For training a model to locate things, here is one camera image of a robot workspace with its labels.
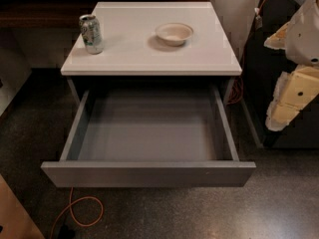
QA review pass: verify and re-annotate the brown cardboard box corner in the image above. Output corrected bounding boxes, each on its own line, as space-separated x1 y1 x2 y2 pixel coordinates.
0 175 45 239

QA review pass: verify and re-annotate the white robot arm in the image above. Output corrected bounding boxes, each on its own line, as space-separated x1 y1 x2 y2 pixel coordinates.
264 0 319 131

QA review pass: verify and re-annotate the orange extension cable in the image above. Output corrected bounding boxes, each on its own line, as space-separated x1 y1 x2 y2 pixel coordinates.
49 186 105 239

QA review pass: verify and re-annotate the silver green soda can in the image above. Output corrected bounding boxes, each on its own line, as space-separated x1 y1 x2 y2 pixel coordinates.
79 14 104 55

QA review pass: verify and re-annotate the black cabinet on right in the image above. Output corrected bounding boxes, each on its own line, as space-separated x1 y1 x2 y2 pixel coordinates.
242 0 319 148

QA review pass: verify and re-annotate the white top nightstand cabinet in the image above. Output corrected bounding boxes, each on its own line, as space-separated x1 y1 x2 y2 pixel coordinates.
60 1 243 107

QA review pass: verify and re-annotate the grey top drawer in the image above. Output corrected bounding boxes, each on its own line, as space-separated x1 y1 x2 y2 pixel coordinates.
42 87 256 187

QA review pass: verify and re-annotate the white paper bowl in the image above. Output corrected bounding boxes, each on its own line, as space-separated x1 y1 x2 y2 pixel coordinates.
156 23 193 47

